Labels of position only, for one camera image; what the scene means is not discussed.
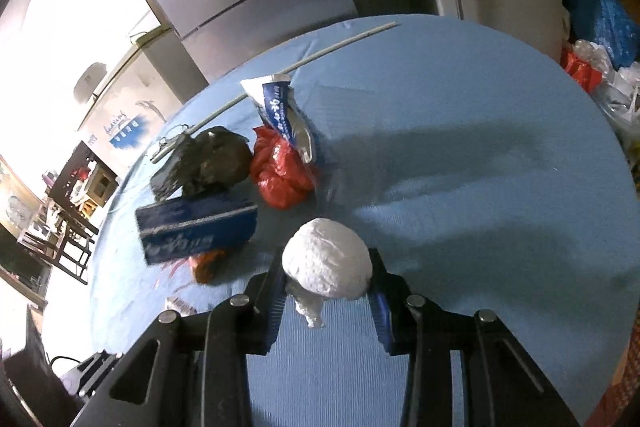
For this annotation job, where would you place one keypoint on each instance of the white chest freezer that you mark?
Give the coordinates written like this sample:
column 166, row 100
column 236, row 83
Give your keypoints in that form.
column 130, row 107

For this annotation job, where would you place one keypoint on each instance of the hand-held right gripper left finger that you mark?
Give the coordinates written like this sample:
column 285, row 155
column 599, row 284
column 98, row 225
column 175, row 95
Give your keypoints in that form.
column 274, row 307

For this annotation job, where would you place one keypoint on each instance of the blue white snack packet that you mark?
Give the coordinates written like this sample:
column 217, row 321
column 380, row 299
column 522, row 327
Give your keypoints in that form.
column 280, row 107

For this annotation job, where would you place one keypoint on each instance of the red crumpled plastic bag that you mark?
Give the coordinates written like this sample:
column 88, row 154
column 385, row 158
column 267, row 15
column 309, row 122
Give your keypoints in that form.
column 280, row 177

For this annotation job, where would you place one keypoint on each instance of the white paper ball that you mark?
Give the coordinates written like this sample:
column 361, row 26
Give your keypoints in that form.
column 327, row 257

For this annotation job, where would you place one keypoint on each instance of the dark blue toothpaste box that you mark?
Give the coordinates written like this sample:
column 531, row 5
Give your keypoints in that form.
column 195, row 227

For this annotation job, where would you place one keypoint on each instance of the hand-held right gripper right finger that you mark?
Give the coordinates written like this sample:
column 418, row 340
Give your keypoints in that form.
column 380, row 318

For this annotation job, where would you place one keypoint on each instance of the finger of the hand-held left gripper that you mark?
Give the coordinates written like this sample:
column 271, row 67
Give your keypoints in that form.
column 97, row 372

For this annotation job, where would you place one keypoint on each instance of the clear plastic bag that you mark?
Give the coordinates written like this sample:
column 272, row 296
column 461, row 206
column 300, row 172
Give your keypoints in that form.
column 622, row 97

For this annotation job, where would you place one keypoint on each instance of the large blue plastic bag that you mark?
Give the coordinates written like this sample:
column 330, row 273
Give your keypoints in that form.
column 605, row 17

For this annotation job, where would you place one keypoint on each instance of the black plastic bag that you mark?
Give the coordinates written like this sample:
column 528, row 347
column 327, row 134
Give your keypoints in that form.
column 202, row 162

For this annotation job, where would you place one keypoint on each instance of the long thin white stick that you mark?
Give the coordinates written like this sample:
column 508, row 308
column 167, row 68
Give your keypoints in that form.
column 325, row 53

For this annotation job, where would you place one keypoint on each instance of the small white paper scrap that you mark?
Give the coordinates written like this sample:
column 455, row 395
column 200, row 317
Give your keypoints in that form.
column 180, row 305

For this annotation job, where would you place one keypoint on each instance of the blue tablecloth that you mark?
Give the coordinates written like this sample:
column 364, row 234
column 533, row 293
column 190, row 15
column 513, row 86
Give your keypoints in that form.
column 450, row 147

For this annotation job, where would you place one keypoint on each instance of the small orange wrapper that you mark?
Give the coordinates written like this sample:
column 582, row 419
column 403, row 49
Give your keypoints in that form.
column 206, row 266

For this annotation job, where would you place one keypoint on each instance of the dark wooden chair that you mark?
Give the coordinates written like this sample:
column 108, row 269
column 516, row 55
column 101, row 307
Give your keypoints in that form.
column 70, row 217

